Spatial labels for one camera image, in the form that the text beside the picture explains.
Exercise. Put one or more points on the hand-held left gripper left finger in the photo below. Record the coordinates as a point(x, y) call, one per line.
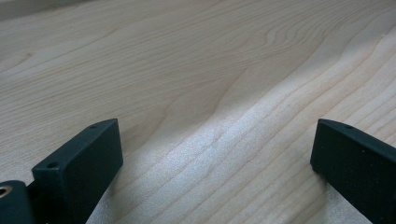
point(81, 168)

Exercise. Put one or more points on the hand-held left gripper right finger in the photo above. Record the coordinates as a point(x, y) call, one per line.
point(358, 165)

